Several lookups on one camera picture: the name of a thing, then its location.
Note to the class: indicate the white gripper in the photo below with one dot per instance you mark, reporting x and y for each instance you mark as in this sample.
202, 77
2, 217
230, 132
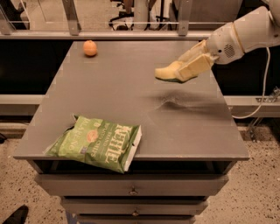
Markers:
224, 44

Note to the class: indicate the yellow sponge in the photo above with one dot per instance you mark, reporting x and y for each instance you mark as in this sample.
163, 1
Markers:
171, 72

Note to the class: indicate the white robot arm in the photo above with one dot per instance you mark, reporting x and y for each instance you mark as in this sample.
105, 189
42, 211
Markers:
258, 29

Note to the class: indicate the green jalapeno chip bag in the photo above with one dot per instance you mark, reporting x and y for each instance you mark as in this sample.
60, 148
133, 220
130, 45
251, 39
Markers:
99, 143

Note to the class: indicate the grey drawer cabinet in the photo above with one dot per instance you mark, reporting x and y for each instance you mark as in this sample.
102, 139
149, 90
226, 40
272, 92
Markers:
186, 128

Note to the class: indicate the black office chair base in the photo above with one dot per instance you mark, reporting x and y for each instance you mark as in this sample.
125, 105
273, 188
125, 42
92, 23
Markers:
125, 21

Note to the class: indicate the orange fruit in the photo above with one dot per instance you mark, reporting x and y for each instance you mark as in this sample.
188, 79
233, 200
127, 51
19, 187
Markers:
90, 48

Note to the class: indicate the middle grey drawer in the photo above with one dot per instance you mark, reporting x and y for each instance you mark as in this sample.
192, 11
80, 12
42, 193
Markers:
130, 206

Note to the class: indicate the grey drawer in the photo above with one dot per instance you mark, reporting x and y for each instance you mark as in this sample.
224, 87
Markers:
131, 185
130, 206
143, 219

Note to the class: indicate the top grey drawer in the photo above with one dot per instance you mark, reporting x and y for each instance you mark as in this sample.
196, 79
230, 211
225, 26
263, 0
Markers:
131, 185

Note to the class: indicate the bottom grey drawer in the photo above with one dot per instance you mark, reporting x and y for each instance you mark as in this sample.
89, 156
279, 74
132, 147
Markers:
143, 219

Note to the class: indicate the black shoe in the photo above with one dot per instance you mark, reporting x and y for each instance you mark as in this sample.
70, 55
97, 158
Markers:
19, 216

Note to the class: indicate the metal railing frame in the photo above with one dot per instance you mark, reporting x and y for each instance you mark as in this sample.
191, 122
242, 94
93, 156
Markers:
107, 19

